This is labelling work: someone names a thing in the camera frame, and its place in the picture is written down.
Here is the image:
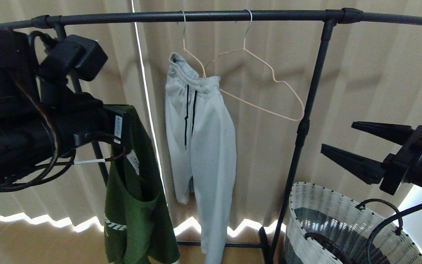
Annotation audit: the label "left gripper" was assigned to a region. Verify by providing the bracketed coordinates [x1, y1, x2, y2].
[0, 104, 132, 176]

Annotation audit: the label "green printed T-shirt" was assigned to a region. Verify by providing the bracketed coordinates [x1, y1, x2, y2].
[104, 104, 180, 264]

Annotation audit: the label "white laundry basket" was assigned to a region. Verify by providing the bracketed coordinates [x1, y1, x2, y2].
[284, 181, 422, 264]

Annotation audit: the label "pink clothes hanger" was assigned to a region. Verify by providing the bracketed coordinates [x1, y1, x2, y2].
[177, 10, 207, 78]
[204, 9, 305, 122]

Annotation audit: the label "black clothes rack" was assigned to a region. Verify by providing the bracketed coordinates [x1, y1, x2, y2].
[0, 7, 422, 264]

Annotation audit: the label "beige curtain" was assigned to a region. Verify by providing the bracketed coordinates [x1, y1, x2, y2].
[0, 0, 422, 239]

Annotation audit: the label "pale grey sweatpants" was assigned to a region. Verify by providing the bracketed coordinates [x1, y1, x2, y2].
[164, 52, 237, 264]

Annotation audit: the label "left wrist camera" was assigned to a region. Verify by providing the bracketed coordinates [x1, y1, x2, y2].
[37, 34, 108, 107]

